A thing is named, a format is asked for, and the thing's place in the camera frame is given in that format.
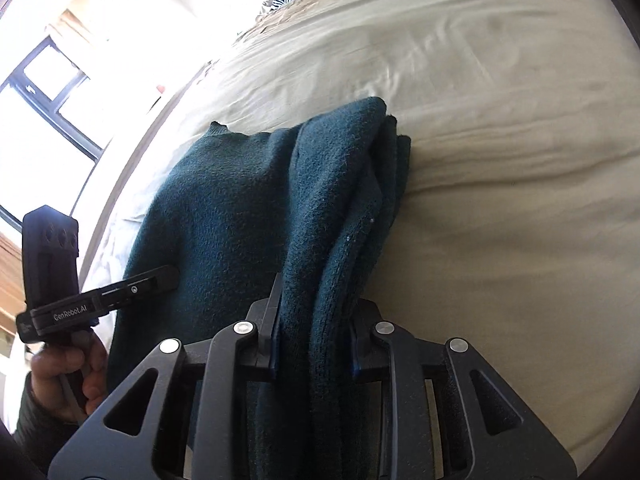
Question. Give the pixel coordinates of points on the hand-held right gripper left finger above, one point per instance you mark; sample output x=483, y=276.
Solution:
x=274, y=340

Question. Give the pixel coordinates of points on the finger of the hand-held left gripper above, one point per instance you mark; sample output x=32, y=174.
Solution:
x=145, y=285

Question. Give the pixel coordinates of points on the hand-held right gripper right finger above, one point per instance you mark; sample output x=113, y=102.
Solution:
x=356, y=355

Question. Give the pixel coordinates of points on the dark teal knit sweater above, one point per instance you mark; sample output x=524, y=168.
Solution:
x=225, y=210

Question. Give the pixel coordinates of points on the person's left forearm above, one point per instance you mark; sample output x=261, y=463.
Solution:
x=35, y=425

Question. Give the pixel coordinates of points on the person's left hand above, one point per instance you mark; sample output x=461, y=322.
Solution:
x=50, y=375

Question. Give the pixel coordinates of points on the brown wooden panel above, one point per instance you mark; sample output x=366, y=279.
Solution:
x=7, y=280

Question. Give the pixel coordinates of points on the black framed window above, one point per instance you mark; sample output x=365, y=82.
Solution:
x=65, y=110

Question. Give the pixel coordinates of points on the beige bed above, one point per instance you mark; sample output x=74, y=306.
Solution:
x=500, y=160

